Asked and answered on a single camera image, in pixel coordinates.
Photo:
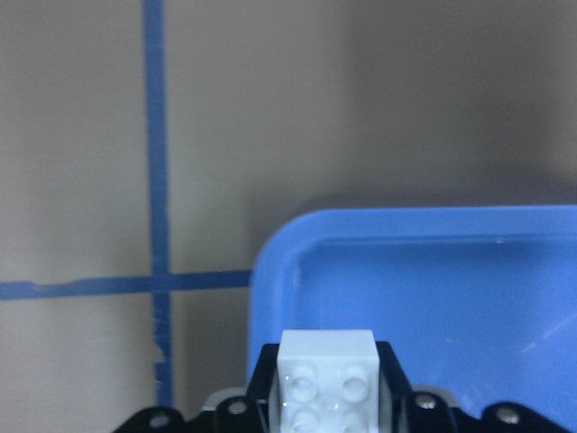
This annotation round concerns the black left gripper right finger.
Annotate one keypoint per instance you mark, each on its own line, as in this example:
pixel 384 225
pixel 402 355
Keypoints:
pixel 406 408

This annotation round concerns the blue plastic tray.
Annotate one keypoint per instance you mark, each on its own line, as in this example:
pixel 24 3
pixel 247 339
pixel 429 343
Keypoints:
pixel 478 301

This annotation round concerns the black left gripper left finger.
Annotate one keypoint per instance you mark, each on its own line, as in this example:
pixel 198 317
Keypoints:
pixel 245 412

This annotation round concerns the white building block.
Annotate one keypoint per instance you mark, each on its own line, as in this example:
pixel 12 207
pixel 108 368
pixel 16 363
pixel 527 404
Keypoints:
pixel 326 381

